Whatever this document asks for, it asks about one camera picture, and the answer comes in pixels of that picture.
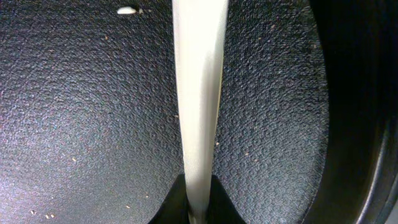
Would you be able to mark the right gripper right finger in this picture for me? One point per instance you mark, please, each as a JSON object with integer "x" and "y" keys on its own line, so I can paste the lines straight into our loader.
{"x": 221, "y": 209}

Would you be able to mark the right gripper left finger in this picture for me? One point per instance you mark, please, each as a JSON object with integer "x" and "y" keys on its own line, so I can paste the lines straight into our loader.
{"x": 175, "y": 207}

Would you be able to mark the white plastic fork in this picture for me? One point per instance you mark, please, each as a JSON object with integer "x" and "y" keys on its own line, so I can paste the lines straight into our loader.
{"x": 199, "y": 32}

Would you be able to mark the round black serving tray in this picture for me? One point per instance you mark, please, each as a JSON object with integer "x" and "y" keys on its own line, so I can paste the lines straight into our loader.
{"x": 307, "y": 128}

